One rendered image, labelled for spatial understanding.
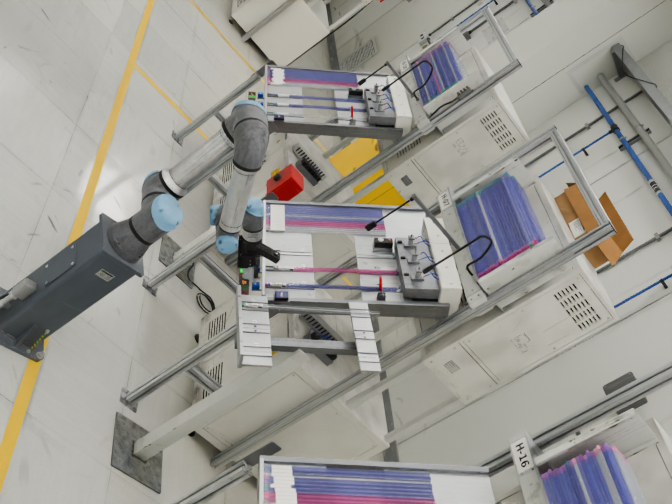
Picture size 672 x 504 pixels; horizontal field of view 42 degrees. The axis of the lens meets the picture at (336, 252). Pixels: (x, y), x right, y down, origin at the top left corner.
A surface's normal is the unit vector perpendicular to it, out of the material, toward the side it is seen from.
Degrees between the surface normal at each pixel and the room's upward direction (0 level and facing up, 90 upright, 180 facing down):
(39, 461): 0
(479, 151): 90
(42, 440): 0
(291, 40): 90
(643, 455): 90
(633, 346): 90
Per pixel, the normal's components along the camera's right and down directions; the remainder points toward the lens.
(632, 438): 0.06, 0.58
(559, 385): -0.61, -0.62
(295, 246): 0.09, -0.81
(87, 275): 0.20, 0.71
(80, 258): -0.58, -0.47
